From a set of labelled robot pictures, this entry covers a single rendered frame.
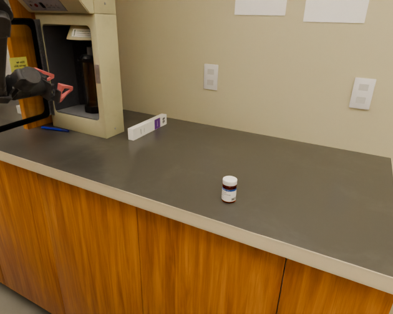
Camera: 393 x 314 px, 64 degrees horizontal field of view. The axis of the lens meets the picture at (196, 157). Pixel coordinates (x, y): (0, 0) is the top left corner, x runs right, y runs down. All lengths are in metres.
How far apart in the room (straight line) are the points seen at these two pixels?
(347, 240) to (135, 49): 1.31
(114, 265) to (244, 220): 0.57
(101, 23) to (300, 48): 0.76
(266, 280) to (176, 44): 1.11
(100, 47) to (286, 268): 0.97
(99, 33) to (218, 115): 0.63
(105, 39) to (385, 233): 1.09
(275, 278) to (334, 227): 0.19
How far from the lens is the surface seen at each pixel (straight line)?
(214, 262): 0.92
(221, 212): 0.83
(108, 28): 1.31
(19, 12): 1.53
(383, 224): 0.92
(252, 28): 1.40
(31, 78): 1.10
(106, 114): 1.32
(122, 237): 1.09
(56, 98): 1.21
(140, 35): 1.68
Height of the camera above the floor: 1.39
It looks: 24 degrees down
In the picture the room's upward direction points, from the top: 2 degrees clockwise
